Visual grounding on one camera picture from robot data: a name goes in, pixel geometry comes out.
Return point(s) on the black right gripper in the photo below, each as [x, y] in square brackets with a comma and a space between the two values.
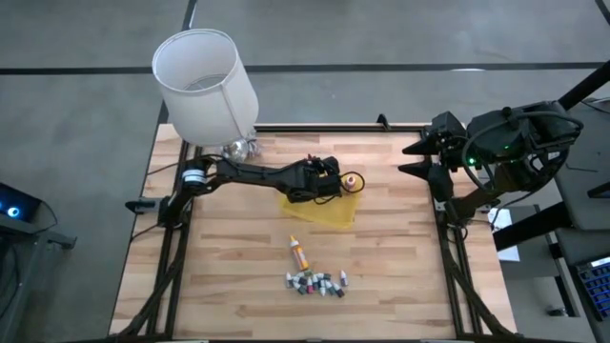
[448, 138]

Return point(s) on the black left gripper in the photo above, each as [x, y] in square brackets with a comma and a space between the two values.
[310, 183]

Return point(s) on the large yellow food coloring bottle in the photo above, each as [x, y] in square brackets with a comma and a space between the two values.
[300, 255]

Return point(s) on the small violet coloring bottle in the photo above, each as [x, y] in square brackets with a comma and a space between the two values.
[344, 277]

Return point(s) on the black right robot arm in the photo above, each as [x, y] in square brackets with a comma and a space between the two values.
[514, 138]

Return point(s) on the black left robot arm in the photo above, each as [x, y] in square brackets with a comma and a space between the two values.
[248, 174]

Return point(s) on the small dark green coloring bottle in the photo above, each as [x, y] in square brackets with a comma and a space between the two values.
[316, 281]
[301, 288]

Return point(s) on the small dark red coloring bottle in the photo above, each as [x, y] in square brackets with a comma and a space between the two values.
[339, 291]

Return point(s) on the yellow translucent plastic tray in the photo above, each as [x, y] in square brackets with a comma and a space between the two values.
[324, 214]

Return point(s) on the crumpled clear plastic wrap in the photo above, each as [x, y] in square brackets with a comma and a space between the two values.
[254, 147]

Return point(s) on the black support beam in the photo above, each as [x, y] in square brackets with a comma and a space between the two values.
[529, 228]

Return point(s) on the white paper sheet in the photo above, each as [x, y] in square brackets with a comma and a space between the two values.
[511, 255]

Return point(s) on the white-shaded silver table lamp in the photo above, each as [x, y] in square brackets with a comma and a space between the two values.
[205, 95]

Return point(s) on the grey side table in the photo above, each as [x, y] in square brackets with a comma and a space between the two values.
[595, 147]

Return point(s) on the small black floor object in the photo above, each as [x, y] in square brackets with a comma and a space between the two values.
[556, 312]

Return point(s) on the backlit keyboard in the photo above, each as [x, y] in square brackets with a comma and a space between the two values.
[595, 286]

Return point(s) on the grey metal cart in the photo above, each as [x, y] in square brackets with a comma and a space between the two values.
[47, 236]

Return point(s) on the black computer with blue light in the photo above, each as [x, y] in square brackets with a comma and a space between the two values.
[19, 202]

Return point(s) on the black frame bracket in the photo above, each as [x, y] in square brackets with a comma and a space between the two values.
[382, 121]

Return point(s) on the black slanted post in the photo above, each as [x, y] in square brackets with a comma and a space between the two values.
[591, 81]

